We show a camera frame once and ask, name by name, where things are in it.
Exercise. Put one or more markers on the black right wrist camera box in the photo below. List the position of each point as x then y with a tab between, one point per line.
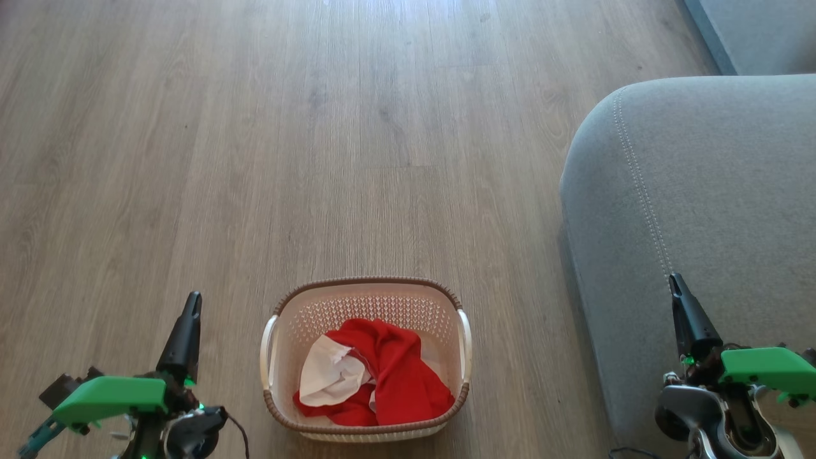
811	356

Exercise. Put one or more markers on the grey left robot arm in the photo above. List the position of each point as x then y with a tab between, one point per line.
191	433

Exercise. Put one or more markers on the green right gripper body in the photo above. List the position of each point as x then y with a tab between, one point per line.
771	368

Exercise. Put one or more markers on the cream laundry basket brown rim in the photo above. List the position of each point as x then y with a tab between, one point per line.
382	306

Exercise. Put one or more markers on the red and white garment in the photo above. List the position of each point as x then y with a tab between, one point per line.
401	376

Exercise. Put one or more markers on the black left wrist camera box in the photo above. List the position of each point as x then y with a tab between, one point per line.
60	387

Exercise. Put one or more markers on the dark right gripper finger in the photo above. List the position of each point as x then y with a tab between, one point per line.
692	328

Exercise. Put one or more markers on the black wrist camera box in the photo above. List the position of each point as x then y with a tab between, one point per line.
811	356
60	387

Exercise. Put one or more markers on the grey ottoman sofa section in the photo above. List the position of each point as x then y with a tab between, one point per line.
714	191

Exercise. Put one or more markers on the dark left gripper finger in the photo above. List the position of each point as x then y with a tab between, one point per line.
183	347

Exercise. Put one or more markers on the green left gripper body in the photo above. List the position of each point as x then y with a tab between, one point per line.
115	395

